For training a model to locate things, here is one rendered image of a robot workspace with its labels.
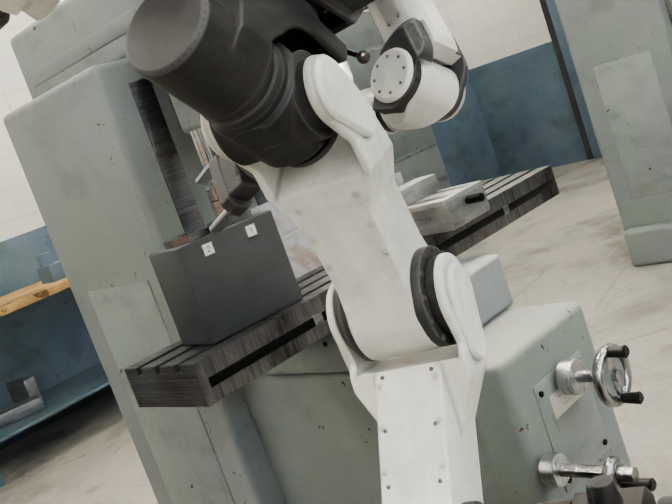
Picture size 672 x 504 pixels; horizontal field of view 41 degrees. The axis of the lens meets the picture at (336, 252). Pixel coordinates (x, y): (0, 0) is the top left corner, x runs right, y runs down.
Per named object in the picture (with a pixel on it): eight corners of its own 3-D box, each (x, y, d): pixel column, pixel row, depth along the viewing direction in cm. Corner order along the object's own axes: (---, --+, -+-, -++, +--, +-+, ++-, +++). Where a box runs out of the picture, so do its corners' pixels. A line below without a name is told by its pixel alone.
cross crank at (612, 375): (656, 389, 167) (639, 331, 166) (629, 419, 160) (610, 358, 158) (581, 391, 179) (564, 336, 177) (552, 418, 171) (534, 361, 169)
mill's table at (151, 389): (560, 193, 238) (551, 164, 237) (209, 407, 155) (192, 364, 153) (490, 207, 255) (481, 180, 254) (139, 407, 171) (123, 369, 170)
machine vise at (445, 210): (491, 208, 202) (476, 162, 201) (455, 230, 192) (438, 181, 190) (378, 232, 227) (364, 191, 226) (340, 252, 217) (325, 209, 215)
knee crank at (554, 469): (663, 482, 153) (653, 450, 152) (648, 500, 149) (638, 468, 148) (553, 475, 169) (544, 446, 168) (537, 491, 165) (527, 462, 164)
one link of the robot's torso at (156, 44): (212, 52, 89) (212, -90, 95) (115, 92, 95) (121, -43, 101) (353, 158, 111) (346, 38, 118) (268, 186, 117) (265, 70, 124)
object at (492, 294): (517, 302, 197) (500, 251, 195) (423, 371, 173) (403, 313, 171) (358, 319, 233) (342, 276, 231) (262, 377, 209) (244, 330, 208)
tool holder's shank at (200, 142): (218, 183, 176) (197, 129, 174) (227, 181, 173) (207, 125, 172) (205, 188, 174) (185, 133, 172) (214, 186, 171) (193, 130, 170)
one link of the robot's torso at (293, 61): (292, 109, 100) (289, 20, 104) (196, 144, 106) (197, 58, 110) (351, 153, 110) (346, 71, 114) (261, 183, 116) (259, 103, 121)
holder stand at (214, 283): (304, 298, 176) (269, 202, 173) (213, 345, 163) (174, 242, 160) (270, 301, 186) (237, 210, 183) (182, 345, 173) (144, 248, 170)
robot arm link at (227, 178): (255, 220, 159) (297, 181, 152) (212, 211, 152) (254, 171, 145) (237, 163, 164) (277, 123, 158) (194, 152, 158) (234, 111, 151)
